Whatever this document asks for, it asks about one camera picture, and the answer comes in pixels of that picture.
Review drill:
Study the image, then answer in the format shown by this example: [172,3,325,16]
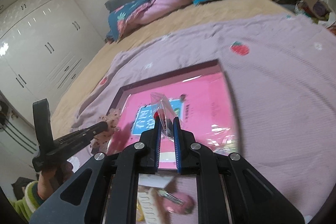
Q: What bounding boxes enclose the white card clear bag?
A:
[138,174,174,189]

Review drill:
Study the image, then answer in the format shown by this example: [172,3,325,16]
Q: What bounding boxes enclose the cream claw hair clip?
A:
[136,186,166,223]

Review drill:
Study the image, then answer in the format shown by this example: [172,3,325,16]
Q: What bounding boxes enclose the dotted mesh hair bow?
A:
[91,109,121,151]

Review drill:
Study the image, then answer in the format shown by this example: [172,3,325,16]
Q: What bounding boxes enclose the pink fluffy hair clip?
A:
[158,189,195,215]

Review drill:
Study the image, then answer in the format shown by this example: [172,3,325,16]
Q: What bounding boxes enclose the clear bag red earrings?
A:
[150,92,178,140]

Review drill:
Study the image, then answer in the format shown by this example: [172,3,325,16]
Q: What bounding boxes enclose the green sleeve left forearm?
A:
[10,181,44,223]

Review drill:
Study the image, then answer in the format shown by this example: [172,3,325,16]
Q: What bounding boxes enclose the left hand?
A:
[37,161,74,200]

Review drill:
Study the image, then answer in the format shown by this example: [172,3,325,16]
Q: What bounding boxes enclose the pink book in tray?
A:
[107,73,238,171]

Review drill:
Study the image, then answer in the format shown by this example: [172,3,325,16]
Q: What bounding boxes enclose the shallow grey tray box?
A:
[90,58,244,172]

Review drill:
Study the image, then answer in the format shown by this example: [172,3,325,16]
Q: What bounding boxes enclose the white wardrobe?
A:
[1,0,104,124]

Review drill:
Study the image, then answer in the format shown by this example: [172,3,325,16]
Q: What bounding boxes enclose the lilac strawberry blanket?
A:
[71,14,335,216]

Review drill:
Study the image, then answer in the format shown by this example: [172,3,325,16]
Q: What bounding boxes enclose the beige bed sheet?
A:
[51,0,290,139]

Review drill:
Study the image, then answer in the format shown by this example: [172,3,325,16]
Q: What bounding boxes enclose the blue pink strawberry quilt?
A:
[105,0,193,43]

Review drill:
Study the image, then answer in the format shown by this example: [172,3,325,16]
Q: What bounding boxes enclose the bag of clothes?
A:
[294,0,331,21]

